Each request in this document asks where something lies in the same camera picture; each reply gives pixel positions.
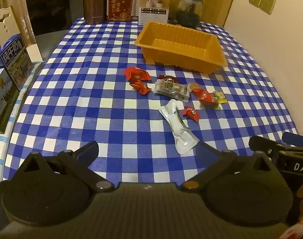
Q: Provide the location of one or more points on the white product box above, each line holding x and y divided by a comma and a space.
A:
154, 7

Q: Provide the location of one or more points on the dark red candy packet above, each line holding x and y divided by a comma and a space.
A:
167, 78

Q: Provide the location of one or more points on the clear snack bar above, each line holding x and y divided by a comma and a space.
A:
170, 89

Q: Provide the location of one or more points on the black mini fridge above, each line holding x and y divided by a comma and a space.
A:
48, 7

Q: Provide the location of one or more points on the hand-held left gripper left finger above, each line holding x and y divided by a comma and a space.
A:
85, 154

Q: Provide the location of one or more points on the glass jar with dark base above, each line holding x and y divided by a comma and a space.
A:
190, 10

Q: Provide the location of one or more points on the clear brown candy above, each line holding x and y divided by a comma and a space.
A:
193, 86

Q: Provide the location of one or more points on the yellow plastic tray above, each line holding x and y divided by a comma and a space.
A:
181, 33

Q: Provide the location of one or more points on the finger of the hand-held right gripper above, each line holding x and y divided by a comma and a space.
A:
294, 139
261, 143

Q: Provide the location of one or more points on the light blue carton box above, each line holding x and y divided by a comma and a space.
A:
1, 99

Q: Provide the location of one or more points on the blue milk carton box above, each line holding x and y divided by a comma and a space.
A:
15, 59

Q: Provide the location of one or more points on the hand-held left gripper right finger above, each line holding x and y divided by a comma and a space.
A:
203, 152

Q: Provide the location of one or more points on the small red candy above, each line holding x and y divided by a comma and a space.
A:
191, 113

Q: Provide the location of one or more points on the blue white checkered tablecloth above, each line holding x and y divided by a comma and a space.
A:
91, 104

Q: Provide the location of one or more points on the brown metal canister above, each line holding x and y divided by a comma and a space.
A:
94, 5

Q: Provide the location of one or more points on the yellow snack packet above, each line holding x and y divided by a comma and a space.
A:
223, 100

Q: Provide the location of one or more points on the white chair back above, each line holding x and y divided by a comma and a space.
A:
3, 23

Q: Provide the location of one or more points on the red patterned gift box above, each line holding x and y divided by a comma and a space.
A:
120, 5

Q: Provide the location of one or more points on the red gold snack packet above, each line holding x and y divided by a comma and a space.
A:
205, 96

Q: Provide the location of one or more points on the long silver green snack packet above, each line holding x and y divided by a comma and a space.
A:
177, 127

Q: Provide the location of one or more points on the large red snack packet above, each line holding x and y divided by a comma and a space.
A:
136, 74

